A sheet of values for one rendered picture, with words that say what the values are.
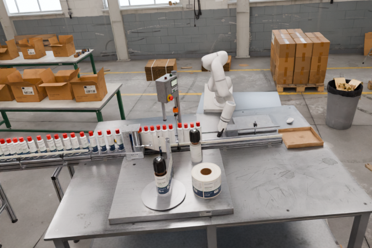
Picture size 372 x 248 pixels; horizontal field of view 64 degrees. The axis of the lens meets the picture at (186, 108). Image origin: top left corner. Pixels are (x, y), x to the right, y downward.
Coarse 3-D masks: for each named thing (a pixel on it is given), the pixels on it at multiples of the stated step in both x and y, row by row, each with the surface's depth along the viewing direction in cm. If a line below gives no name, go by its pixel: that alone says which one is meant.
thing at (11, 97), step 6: (0, 72) 418; (6, 72) 418; (12, 72) 417; (0, 78) 420; (6, 78) 419; (0, 84) 424; (6, 84) 423; (0, 90) 384; (6, 90) 398; (0, 96) 403; (6, 96) 402; (12, 96) 405
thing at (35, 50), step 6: (18, 42) 586; (24, 42) 601; (30, 42) 611; (36, 42) 584; (42, 42) 602; (24, 48) 588; (30, 48) 585; (36, 48) 585; (42, 48) 602; (24, 54) 594; (30, 54) 591; (36, 54) 589; (42, 54) 602
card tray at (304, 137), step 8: (288, 128) 269; (296, 128) 270; (304, 128) 270; (312, 128) 266; (288, 136) 264; (296, 136) 263; (304, 136) 262; (312, 136) 261; (288, 144) 246; (296, 144) 246; (304, 144) 247; (312, 144) 247; (320, 144) 247
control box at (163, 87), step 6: (162, 78) 238; (168, 78) 237; (174, 78) 240; (156, 84) 236; (162, 84) 233; (168, 84) 235; (162, 90) 235; (168, 90) 236; (162, 96) 238; (168, 96) 238; (174, 96) 245
